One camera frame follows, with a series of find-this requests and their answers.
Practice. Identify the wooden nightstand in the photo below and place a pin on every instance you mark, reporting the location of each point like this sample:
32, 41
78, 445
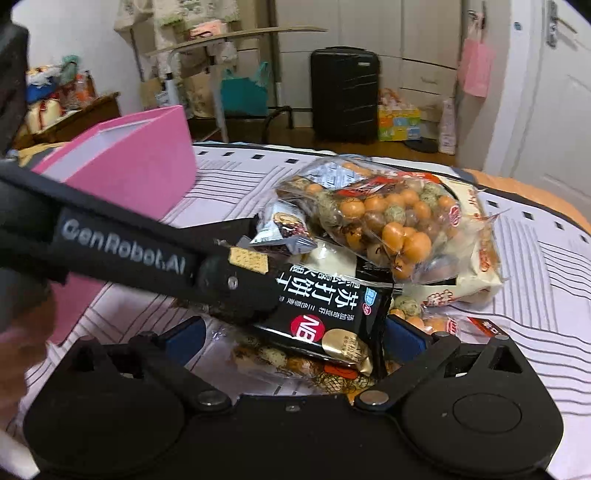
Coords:
83, 117

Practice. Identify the colourful cardboard box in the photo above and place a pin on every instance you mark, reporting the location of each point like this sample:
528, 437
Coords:
399, 122

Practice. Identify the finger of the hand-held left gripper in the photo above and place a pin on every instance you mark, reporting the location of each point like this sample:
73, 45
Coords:
231, 228
231, 297

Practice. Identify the black suitcase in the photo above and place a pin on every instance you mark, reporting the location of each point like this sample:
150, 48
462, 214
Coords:
344, 92

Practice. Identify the pink box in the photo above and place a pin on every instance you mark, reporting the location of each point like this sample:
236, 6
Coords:
138, 157

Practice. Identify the pink paper bag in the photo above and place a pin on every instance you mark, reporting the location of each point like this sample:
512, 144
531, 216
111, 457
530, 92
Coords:
476, 69

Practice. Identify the white wardrobe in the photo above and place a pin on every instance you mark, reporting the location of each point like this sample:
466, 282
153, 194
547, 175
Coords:
415, 41

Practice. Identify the teal shopping bag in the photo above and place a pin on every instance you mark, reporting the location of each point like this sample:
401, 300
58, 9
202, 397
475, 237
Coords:
244, 92

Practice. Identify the black cracker packet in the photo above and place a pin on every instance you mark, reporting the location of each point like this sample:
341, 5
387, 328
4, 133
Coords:
323, 304

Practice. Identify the cream handbag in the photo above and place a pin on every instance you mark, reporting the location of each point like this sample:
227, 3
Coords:
41, 115

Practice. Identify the brown paper bag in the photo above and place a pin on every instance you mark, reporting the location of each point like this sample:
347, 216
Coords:
154, 94

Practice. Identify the blue basket with plush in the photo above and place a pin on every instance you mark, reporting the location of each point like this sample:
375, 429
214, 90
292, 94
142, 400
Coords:
46, 81

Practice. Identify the white snack bag red print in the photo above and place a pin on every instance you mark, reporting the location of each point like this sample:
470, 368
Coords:
475, 258

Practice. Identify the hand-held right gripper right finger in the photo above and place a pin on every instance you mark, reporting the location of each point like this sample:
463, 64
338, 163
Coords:
406, 339

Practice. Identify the small grey snack packet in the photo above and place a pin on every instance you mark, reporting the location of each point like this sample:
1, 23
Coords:
281, 226

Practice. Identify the clear bag of coated peanuts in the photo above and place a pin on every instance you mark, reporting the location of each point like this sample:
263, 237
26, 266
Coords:
415, 318
388, 217

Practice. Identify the small white snack packet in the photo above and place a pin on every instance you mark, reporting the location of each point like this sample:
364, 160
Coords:
330, 258

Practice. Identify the white door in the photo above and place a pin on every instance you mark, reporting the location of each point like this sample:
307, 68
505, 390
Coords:
554, 101

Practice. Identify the white plastic bag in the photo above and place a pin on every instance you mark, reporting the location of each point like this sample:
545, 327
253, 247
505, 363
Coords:
447, 129

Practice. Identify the white rolling side table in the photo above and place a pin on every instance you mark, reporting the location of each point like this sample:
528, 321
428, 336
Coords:
221, 41

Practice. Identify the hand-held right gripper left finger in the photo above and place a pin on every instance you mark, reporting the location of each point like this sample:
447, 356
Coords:
187, 339

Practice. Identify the black slippers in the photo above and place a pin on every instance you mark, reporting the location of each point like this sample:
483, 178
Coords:
418, 145

